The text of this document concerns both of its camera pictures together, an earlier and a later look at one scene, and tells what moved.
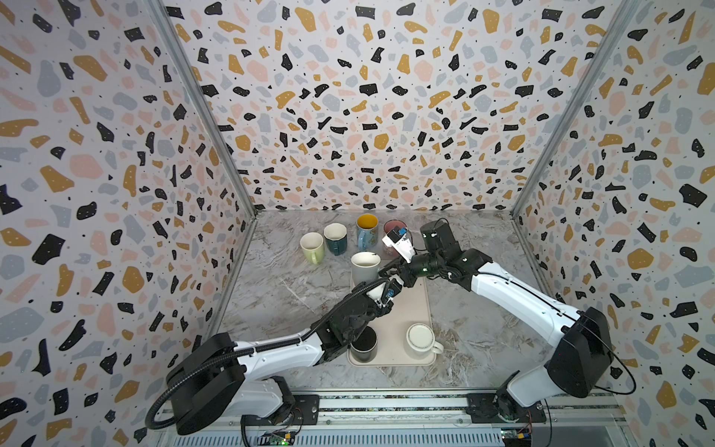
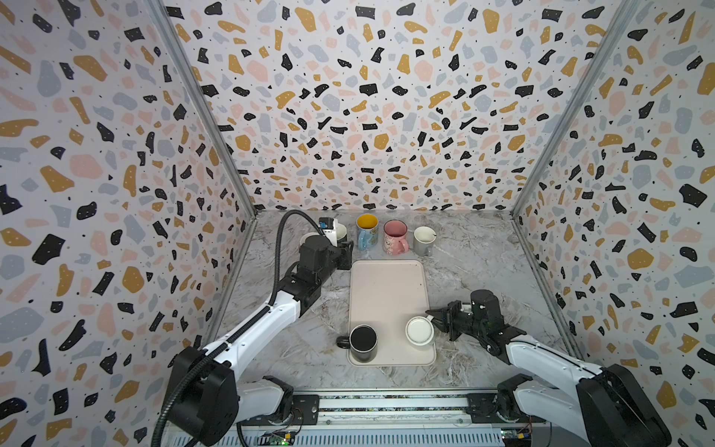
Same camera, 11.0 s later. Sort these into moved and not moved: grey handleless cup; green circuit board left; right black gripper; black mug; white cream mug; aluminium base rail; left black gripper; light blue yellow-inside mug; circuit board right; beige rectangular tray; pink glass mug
Moved: left black gripper; right black gripper; grey handleless cup; white cream mug
Not moved: pink glass mug; beige rectangular tray; black mug; circuit board right; aluminium base rail; light blue yellow-inside mug; green circuit board left
